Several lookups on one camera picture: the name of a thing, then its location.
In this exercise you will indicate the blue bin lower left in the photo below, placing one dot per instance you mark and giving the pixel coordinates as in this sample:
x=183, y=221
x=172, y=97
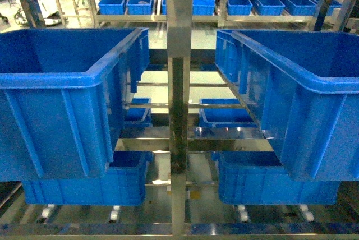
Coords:
x=123, y=184

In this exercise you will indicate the blue bin lower right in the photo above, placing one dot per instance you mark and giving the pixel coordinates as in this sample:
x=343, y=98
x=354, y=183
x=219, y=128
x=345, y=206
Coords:
x=258, y=178

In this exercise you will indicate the large blue bin upper left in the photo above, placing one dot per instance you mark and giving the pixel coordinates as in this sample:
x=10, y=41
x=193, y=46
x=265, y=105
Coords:
x=64, y=97

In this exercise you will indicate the large blue bin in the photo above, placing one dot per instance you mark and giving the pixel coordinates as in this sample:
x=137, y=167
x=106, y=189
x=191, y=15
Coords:
x=64, y=97
x=302, y=90

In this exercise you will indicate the large blue bin upper right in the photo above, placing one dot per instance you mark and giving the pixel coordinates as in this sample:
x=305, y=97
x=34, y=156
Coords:
x=302, y=90

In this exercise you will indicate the steel rack vertical post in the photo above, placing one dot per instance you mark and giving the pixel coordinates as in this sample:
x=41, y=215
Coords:
x=179, y=28

